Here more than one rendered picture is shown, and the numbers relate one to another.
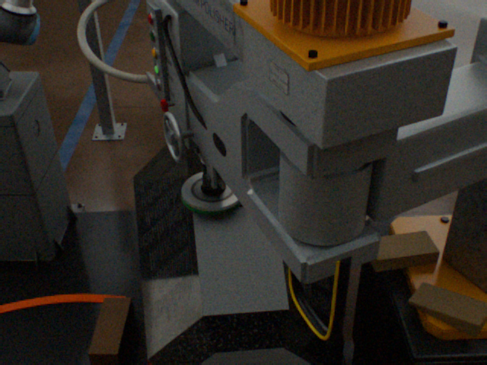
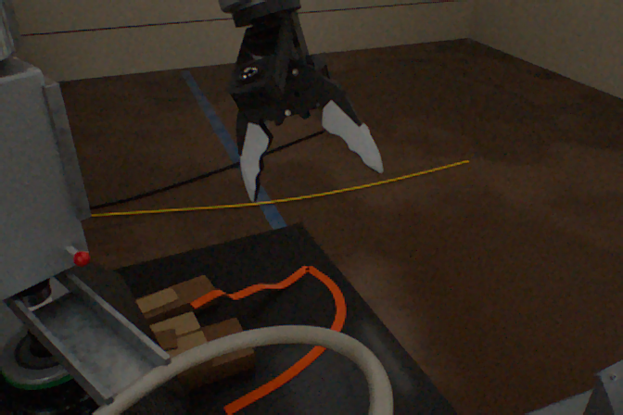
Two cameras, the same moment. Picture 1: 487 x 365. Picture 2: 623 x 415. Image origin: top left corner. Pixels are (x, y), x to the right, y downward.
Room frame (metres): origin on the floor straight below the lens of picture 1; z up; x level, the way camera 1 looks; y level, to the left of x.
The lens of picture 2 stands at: (2.70, 0.31, 1.82)
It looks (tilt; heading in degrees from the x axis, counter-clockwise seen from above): 31 degrees down; 157
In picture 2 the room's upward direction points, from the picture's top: straight up
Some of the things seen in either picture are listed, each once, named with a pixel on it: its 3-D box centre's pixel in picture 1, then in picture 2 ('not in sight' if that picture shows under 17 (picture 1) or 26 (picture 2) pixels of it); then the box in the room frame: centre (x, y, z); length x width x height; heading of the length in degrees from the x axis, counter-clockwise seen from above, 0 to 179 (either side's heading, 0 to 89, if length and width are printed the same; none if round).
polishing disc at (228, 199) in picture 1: (213, 189); (49, 346); (1.62, 0.10, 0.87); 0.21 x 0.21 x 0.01
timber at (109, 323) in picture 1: (112, 333); not in sight; (1.68, 0.56, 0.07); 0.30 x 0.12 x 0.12; 178
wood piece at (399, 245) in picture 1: (401, 250); not in sight; (1.38, -0.49, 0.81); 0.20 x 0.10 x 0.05; 100
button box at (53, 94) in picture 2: (160, 52); (60, 150); (1.64, 0.24, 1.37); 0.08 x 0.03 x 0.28; 25
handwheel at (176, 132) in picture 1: (186, 134); not in sight; (1.47, 0.16, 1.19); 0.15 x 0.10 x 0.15; 25
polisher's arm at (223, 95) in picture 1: (261, 141); not in sight; (1.26, -0.05, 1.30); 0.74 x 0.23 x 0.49; 25
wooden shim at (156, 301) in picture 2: not in sight; (150, 303); (0.64, 0.38, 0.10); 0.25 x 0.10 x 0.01; 101
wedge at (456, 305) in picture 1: (449, 303); not in sight; (1.16, -0.57, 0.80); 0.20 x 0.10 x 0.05; 50
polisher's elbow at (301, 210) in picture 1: (323, 184); not in sight; (1.03, -0.17, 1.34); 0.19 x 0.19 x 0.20
